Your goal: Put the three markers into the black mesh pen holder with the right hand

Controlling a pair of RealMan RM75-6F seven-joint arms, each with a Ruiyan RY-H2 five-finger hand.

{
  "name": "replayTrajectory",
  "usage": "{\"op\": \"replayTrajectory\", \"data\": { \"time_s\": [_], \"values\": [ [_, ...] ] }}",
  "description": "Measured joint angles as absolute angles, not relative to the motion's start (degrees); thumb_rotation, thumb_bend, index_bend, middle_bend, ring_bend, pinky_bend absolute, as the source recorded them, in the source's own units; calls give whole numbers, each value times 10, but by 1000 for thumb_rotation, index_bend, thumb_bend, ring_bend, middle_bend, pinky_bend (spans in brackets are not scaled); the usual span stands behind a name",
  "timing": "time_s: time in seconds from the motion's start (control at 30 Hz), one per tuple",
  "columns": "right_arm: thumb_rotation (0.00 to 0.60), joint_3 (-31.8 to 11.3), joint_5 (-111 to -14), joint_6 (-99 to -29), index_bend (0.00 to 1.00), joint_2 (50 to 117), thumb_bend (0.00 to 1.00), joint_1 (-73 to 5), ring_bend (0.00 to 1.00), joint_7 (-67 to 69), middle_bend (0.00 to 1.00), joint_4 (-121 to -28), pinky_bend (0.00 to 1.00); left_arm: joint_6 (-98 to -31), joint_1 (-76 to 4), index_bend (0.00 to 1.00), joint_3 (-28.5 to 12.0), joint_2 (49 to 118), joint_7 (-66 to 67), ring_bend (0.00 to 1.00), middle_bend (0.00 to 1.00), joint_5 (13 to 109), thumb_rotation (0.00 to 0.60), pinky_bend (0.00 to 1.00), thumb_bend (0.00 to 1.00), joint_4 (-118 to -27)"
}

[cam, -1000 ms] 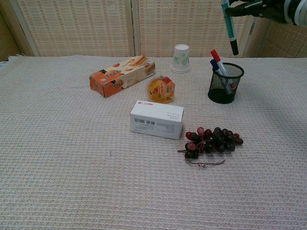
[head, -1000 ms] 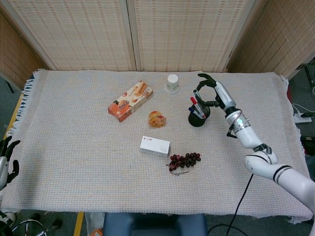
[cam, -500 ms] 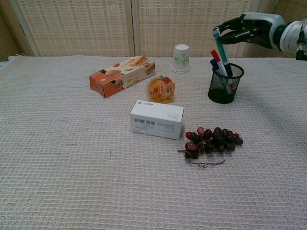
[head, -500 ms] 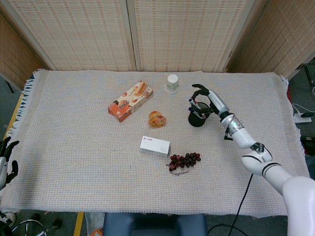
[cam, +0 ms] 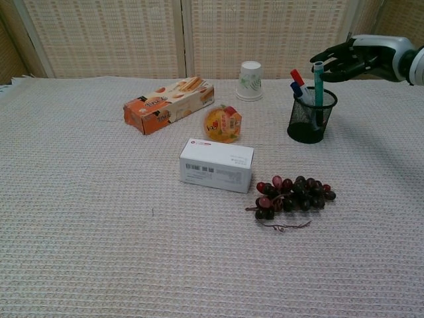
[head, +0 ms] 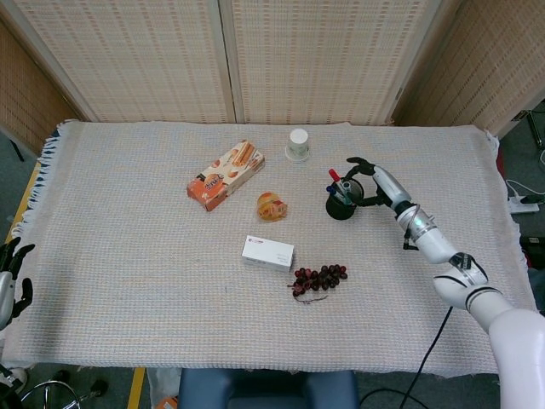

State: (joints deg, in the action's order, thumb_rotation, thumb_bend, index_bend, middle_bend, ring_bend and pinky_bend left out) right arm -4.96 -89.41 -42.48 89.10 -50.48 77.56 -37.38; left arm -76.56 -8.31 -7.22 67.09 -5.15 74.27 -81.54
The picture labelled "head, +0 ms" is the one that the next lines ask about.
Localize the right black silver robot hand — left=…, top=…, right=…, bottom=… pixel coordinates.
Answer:
left=343, top=157, right=412, bottom=210

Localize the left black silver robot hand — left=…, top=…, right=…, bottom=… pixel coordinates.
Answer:
left=0, top=237, right=36, bottom=331

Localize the red cap marker pen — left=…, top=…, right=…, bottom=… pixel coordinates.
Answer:
left=329, top=168, right=348, bottom=193

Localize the black mesh pen holder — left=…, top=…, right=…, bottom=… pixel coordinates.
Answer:
left=325, top=177, right=365, bottom=222

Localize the white paper cup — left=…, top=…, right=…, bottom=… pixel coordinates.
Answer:
left=284, top=129, right=311, bottom=163

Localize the chrome stool base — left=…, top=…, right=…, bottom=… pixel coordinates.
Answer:
left=19, top=380, right=81, bottom=409

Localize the dark red grape bunch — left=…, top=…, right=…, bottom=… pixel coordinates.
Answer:
left=287, top=264, right=348, bottom=304

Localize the orange fruit jelly cup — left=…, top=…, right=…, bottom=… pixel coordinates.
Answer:
left=255, top=192, right=289, bottom=222

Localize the white power strip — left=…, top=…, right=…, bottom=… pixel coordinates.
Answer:
left=508, top=193, right=540, bottom=215

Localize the small white cardboard box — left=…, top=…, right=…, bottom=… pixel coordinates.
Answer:
left=241, top=234, right=295, bottom=274

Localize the beige woven tablecloth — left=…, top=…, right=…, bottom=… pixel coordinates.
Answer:
left=2, top=120, right=538, bottom=380

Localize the light bamboo screen panel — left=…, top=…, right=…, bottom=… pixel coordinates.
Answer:
left=219, top=0, right=463, bottom=126
left=0, top=0, right=238, bottom=124

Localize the dark bamboo screen panel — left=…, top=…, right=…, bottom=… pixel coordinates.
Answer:
left=0, top=16, right=89, bottom=155
left=391, top=0, right=545, bottom=138

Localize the black metal stand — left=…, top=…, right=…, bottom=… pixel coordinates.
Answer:
left=526, top=109, right=545, bottom=150

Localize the black box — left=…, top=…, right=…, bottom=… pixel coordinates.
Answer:
left=519, top=233, right=545, bottom=270

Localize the orange biscuit box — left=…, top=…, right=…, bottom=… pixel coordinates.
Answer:
left=186, top=140, right=266, bottom=213

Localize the blue padded seat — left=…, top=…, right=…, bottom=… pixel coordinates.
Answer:
left=177, top=368, right=359, bottom=409

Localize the white power cable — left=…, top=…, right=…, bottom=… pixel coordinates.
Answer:
left=505, top=178, right=530, bottom=201

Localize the black floor cable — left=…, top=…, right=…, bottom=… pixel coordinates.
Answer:
left=359, top=305, right=454, bottom=409

